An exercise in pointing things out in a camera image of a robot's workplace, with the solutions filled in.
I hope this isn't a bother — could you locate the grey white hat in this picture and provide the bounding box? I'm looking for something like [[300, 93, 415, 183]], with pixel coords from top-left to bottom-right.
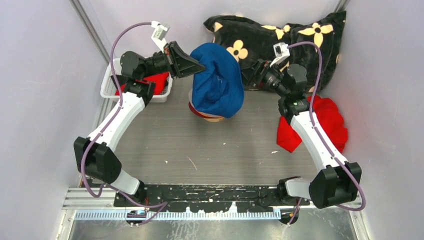
[[188, 89, 201, 112]]

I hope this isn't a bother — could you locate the wooden hat stand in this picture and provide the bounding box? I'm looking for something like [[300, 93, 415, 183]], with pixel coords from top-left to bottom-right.
[[203, 116, 225, 123]]

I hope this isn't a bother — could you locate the white plastic basket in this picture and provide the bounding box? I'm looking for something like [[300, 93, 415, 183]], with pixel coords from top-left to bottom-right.
[[100, 57, 174, 103]]

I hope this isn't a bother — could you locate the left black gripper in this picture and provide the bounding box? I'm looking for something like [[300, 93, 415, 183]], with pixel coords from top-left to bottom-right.
[[141, 41, 206, 80]]

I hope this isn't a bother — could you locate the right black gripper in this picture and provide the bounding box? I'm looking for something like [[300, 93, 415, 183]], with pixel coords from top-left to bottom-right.
[[233, 56, 289, 98]]

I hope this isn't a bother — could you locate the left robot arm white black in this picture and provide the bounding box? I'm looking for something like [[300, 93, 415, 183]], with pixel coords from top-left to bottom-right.
[[73, 41, 206, 207]]

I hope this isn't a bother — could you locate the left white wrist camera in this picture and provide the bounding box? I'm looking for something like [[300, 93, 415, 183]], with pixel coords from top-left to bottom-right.
[[150, 21, 170, 52]]

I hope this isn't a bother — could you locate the blue hat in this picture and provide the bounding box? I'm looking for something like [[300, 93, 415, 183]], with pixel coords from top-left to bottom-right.
[[190, 42, 245, 119]]

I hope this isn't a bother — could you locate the red cloth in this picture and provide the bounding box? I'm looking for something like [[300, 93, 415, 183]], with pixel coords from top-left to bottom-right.
[[276, 95, 348, 153]]

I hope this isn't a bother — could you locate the black floral plush pillow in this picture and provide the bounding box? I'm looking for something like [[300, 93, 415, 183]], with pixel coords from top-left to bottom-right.
[[203, 11, 347, 93]]

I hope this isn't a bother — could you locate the aluminium rail frame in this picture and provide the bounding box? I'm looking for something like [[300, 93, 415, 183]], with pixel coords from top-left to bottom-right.
[[54, 99, 370, 240]]

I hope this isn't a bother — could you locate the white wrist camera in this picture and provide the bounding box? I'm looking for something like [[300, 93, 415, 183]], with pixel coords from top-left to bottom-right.
[[150, 21, 170, 52], [270, 42, 290, 66]]

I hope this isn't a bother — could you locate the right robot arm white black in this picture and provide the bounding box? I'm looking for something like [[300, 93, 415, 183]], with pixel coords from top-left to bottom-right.
[[241, 59, 366, 211]]

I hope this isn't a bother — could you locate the orange hat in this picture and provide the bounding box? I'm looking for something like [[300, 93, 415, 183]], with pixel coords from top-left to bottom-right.
[[199, 112, 223, 119]]

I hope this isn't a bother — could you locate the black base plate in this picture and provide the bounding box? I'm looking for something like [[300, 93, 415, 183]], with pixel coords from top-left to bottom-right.
[[113, 184, 311, 215]]

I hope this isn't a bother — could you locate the dark red bucket hat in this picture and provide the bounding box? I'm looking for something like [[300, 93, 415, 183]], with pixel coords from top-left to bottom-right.
[[188, 102, 203, 118]]

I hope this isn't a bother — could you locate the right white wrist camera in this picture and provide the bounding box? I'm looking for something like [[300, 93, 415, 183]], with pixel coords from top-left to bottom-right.
[[270, 42, 290, 66]]

